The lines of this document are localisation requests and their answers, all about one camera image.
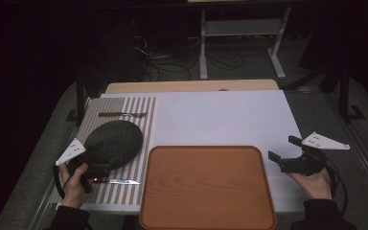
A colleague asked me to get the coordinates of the hand-held gripper cable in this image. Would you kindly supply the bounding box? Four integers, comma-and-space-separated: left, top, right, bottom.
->
52, 164, 67, 200
323, 157, 350, 216

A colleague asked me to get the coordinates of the light wooden table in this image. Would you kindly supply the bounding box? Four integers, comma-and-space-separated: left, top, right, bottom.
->
104, 79, 280, 95

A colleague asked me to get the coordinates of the striped placemat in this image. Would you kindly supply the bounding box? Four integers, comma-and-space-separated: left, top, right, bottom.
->
49, 97, 157, 206

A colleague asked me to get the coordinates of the left hand-held gripper cable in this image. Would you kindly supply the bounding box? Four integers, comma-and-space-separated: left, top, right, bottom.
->
52, 164, 67, 200

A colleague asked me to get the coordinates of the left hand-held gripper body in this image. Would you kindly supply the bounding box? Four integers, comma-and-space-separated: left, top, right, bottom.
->
55, 137, 101, 194

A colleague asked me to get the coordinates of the person's left hand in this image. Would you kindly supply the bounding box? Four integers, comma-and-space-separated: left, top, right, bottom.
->
58, 162, 91, 209

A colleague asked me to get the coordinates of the dark round plate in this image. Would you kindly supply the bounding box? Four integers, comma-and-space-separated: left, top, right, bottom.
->
83, 119, 145, 171

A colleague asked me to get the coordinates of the tangle of floor cables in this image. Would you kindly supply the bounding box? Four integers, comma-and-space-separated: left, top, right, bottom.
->
130, 33, 265, 82

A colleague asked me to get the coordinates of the white table sheet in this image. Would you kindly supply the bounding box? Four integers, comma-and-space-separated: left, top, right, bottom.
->
56, 89, 307, 215

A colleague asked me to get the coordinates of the person's right hand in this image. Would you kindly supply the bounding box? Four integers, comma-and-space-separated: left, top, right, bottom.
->
287, 167, 334, 202

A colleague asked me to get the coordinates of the wooden-handled table knife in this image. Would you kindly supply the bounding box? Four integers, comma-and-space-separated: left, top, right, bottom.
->
87, 176, 141, 186

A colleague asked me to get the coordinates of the right hand-held gripper cable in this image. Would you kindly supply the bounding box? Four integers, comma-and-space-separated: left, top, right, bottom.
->
323, 157, 350, 216

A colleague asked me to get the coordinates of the dark metal stand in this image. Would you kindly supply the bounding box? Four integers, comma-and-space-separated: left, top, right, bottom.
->
337, 61, 367, 125
64, 72, 88, 127

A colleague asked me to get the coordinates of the brown wooden tray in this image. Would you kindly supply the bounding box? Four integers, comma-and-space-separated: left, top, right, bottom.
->
139, 145, 278, 230

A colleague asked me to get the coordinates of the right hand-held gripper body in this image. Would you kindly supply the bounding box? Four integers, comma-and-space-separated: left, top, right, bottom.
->
277, 131, 351, 176

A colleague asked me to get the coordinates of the white metal stand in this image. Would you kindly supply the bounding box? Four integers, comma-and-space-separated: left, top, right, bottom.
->
198, 5, 292, 81

